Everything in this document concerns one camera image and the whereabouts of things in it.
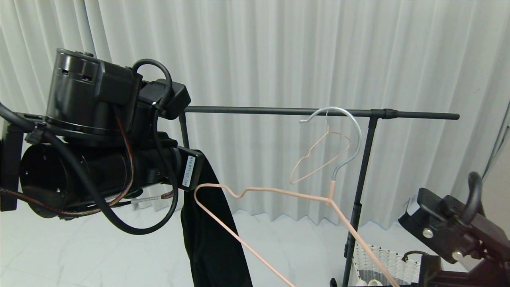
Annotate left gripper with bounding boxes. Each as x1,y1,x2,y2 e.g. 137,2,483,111
19,143,206,219

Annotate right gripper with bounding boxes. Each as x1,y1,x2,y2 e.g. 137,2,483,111
418,255,510,287

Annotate black garment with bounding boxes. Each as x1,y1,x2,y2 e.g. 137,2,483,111
180,149,253,287

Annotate pink clothes hanger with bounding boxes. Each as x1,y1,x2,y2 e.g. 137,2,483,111
290,110,351,185
194,107,400,287

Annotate white laundry basket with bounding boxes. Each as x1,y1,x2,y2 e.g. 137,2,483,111
351,244,430,287

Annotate black clothes rack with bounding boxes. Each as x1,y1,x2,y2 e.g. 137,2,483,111
175,106,460,287

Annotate white curtain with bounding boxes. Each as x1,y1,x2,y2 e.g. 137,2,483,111
0,0,510,231

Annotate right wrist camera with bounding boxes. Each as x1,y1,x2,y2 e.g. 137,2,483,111
398,187,510,271

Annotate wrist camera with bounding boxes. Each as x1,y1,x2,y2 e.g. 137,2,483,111
398,187,510,271
137,79,192,120

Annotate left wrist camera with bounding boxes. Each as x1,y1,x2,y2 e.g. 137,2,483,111
137,79,192,120

